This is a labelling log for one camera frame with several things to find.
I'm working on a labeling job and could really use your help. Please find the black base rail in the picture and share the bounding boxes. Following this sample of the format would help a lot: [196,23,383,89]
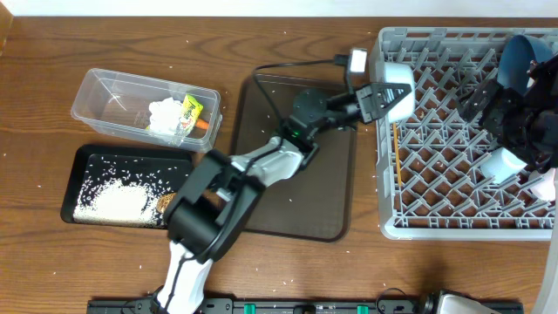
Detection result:
[86,285,524,314]

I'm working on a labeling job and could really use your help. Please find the pink cup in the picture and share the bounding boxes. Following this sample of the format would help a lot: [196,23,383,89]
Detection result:
[528,168,556,201]

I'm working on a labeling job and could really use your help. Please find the light blue cup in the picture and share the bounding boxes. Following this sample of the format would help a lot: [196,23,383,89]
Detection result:
[480,147,527,184]

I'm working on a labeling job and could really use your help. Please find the orange carrot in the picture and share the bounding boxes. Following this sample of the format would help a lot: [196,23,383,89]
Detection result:
[195,119,209,130]

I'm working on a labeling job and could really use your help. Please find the brown serving tray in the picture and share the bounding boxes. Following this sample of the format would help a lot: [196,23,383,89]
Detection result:
[231,78,357,242]

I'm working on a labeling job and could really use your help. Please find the black waste bin tray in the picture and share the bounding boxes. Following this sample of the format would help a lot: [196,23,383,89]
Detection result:
[60,145,193,229]

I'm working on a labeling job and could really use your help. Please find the grey dishwasher rack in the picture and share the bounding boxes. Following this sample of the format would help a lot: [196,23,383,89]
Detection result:
[369,27,555,241]

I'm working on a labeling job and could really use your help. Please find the light blue rice bowl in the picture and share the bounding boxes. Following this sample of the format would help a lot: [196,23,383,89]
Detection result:
[381,61,417,125]

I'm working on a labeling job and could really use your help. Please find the foil snack wrapper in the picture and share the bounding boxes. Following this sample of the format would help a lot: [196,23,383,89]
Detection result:
[180,94,203,135]

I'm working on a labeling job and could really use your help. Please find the blue plate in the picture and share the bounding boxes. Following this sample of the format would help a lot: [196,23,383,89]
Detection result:
[497,35,555,94]

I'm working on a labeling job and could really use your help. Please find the white rice pile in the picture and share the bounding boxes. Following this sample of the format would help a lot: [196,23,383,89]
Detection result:
[72,154,180,229]

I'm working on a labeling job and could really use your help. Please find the white tissue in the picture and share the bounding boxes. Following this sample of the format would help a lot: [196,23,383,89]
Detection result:
[148,98,182,135]

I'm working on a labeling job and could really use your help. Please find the wooden chopstick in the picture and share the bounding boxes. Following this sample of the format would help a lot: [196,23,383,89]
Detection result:
[391,122,403,188]

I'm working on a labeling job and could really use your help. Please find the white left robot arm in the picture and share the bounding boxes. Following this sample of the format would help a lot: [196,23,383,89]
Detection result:
[151,83,412,313]

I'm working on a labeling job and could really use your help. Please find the clear plastic container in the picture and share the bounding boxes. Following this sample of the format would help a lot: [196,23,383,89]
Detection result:
[71,69,222,153]

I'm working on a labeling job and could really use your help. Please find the brown food scraps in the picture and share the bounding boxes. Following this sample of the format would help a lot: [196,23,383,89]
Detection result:
[156,193,175,214]

